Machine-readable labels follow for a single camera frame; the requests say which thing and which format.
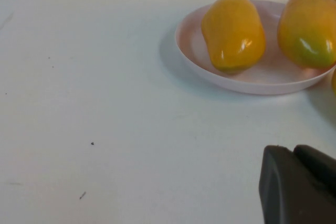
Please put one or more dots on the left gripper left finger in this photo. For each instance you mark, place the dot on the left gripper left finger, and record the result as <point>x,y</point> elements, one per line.
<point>283,195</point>

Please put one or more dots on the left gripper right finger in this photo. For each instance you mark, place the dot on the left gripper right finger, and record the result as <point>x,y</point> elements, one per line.
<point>320,166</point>

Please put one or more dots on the yellow mango with orange blush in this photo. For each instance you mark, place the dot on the yellow mango with orange blush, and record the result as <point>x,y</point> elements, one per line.
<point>307,27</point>

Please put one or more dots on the plain yellow mango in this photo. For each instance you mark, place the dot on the plain yellow mango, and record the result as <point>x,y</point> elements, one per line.
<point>233,32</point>

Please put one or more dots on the pink round plastic plate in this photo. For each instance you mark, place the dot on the pink round plastic plate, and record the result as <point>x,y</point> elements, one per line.
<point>262,82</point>

